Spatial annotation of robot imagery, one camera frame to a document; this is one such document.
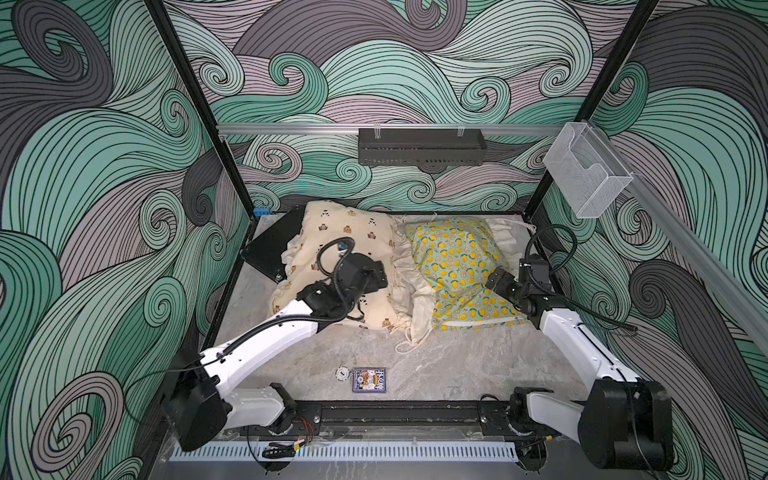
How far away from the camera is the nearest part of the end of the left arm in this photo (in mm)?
535

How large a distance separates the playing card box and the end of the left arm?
31 cm

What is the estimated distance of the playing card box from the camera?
2.58 feet
